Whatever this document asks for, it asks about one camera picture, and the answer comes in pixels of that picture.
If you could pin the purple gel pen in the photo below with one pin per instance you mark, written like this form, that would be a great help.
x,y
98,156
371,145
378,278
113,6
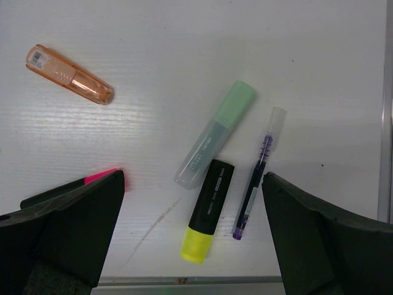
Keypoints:
x,y
272,132

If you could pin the green pastel highlighter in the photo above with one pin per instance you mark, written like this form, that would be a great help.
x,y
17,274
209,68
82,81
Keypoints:
x,y
228,115

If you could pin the aluminium rail frame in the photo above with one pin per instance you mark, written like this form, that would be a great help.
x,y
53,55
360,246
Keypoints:
x,y
320,129

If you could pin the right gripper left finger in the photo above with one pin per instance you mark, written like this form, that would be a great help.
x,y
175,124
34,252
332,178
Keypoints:
x,y
57,243

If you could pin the yellow black highlighter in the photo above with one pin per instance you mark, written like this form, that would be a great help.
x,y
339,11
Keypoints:
x,y
206,213

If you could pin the orange transparent correction tape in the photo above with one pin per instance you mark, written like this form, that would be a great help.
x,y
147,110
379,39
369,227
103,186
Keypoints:
x,y
55,67

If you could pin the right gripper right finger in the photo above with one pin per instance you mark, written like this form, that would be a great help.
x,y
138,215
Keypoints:
x,y
331,236

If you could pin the pink black highlighter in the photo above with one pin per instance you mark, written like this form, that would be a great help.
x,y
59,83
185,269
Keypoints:
x,y
76,184

